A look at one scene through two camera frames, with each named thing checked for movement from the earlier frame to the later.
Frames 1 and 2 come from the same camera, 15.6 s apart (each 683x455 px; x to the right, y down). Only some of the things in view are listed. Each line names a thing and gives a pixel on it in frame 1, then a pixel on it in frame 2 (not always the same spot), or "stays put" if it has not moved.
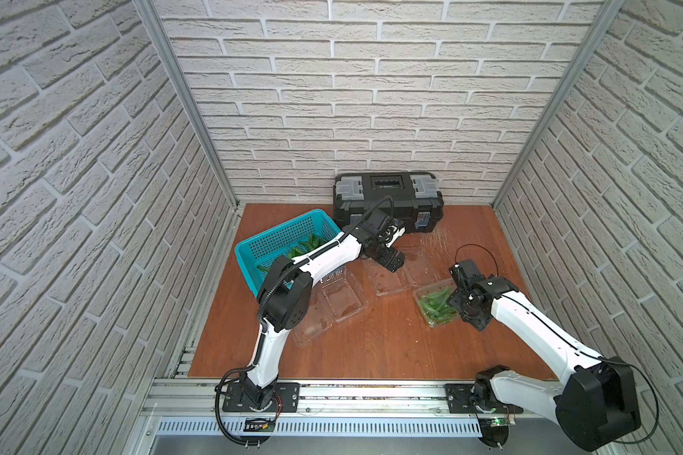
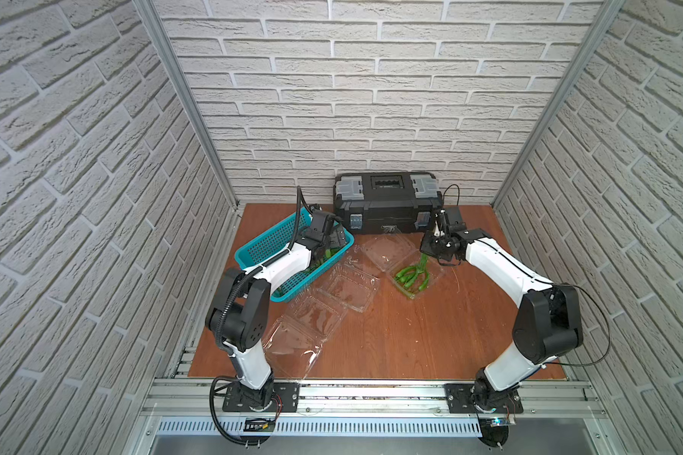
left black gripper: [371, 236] to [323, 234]
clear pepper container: [432, 301] to [416, 274]
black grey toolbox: [413, 198] stays put
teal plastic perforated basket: [281, 241] stays put
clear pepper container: [419, 264] to [351, 283]
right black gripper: [454, 300] to [425, 247]
